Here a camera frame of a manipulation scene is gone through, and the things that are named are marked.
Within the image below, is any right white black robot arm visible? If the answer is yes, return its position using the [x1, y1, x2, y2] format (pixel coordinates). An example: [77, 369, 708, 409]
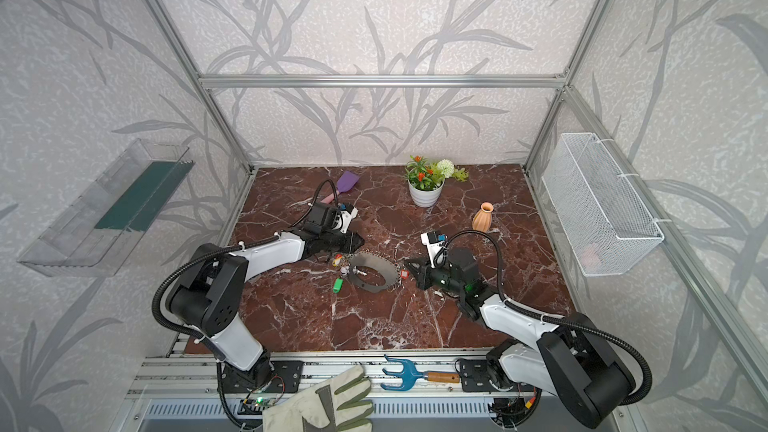
[404, 248, 653, 429]

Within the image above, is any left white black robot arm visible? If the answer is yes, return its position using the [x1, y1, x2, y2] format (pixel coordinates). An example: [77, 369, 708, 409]
[151, 203, 364, 372]

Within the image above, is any green key tag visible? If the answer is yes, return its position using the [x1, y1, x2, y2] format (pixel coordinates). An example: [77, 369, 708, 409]
[332, 278, 344, 294]

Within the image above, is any small terracotta vase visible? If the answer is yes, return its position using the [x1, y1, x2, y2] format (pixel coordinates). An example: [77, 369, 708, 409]
[472, 202, 494, 232]

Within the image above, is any purple pink toy spatula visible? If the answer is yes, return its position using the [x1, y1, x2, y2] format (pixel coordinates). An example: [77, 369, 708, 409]
[321, 171, 359, 204]

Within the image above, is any white pot with flowers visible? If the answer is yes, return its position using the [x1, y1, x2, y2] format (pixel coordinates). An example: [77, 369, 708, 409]
[405, 156, 469, 208]

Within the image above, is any blue garden hand fork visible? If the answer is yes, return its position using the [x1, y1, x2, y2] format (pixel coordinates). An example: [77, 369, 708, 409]
[381, 354, 461, 392]

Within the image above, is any white green work glove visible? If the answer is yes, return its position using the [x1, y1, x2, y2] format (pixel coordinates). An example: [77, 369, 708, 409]
[263, 364, 374, 432]

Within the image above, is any green circuit board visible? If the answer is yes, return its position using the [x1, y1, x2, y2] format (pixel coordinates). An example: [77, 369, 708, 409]
[237, 396, 281, 417]

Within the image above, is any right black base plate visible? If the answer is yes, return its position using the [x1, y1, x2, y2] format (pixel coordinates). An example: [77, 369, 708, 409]
[454, 358, 498, 393]

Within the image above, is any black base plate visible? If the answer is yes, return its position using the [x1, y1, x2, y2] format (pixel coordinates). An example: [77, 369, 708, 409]
[221, 360, 304, 394]
[454, 358, 498, 393]

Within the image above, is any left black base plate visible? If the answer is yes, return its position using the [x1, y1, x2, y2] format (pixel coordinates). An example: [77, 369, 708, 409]
[221, 360, 304, 394]

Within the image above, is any white wire mesh basket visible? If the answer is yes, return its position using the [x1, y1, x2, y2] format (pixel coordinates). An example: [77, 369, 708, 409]
[542, 132, 665, 277]

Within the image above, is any clear plastic wall tray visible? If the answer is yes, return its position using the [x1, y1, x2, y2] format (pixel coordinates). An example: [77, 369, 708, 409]
[18, 139, 194, 277]

